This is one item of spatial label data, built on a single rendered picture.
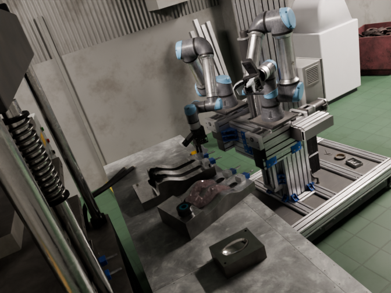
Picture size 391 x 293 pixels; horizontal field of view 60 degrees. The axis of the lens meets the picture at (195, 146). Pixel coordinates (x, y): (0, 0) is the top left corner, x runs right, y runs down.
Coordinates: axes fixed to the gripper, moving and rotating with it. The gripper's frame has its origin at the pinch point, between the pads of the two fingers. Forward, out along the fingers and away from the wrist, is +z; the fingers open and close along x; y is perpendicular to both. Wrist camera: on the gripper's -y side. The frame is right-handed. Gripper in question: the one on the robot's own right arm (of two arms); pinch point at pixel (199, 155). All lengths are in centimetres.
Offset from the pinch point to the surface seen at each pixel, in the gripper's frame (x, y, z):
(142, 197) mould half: -12.1, -46.2, 4.3
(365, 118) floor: 90, 238, 91
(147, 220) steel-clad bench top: -28, -49, 10
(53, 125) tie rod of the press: -9, -74, -56
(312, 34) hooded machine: 165, 236, -7
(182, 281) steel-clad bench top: -82, -48, 10
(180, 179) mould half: -17.0, -21.5, 0.8
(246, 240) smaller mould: -85, -15, 4
